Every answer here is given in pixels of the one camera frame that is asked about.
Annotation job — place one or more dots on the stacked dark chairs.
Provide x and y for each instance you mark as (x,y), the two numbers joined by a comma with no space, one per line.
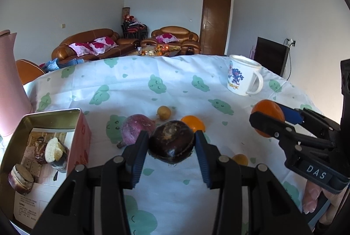
(135,29)

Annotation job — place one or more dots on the printed paper sheet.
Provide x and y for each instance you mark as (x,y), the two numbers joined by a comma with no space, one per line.
(30,207)

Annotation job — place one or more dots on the white tablecloth green cloud print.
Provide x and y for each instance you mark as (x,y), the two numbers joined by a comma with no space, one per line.
(177,73)

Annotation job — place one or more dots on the white mug blue print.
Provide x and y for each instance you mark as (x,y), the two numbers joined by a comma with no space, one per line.
(240,76)

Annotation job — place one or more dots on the glass jar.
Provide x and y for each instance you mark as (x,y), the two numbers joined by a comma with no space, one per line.
(139,51)

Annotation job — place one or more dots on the wall socket with plug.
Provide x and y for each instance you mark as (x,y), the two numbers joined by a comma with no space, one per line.
(290,42)

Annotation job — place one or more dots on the tall decorated vase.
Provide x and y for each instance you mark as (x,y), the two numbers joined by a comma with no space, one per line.
(126,12)

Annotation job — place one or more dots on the orange leather chair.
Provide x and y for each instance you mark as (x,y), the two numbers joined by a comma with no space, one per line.
(28,71)

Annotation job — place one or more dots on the dark fruit piece white flesh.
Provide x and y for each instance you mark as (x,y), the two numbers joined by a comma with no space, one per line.
(53,151)

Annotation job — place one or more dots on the pink floral pillow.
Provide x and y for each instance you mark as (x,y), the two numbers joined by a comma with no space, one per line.
(102,45)
(80,49)
(166,38)

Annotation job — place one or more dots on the brown leather armchair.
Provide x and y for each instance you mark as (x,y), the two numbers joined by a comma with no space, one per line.
(175,31)

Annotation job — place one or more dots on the person's right hand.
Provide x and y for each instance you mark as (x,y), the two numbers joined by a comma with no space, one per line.
(310,196)

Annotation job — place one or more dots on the purple round fruit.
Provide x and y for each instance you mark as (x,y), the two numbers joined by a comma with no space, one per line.
(134,128)

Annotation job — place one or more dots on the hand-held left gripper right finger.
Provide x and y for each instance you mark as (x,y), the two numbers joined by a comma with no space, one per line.
(203,164)

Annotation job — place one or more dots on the brown wooden door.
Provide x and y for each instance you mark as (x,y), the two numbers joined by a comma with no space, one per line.
(214,24)

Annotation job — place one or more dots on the dark fruit half tan flesh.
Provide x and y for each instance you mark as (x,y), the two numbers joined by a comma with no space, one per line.
(22,176)

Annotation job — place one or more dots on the small tan round fruit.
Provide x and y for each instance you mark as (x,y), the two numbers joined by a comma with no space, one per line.
(241,159)
(164,112)

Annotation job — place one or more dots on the blue checked cloth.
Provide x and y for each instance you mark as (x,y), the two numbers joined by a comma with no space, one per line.
(54,65)

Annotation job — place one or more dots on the whole dark brown fruit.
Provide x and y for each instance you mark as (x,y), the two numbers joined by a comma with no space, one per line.
(172,142)

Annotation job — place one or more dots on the pile of orange snacks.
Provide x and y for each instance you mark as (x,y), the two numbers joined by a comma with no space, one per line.
(161,49)

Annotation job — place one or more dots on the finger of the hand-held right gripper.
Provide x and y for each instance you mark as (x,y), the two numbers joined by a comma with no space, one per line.
(292,115)
(269,127)

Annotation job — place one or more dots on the wooden coffee table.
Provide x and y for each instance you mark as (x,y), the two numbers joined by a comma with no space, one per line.
(175,54)

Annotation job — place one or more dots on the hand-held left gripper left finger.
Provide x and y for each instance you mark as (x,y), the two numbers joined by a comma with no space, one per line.
(136,164)

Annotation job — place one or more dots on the pink electric kettle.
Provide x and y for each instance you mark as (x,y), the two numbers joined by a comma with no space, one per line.
(11,81)

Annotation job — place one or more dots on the black television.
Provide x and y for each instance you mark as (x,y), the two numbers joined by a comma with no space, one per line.
(270,55)

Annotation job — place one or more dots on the brown leather sofa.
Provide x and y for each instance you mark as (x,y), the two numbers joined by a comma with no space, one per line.
(90,34)

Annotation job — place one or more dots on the metal tin box pink sides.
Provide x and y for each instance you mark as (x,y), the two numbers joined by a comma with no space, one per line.
(82,142)

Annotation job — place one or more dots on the small orange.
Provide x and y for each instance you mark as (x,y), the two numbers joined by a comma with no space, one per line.
(195,122)

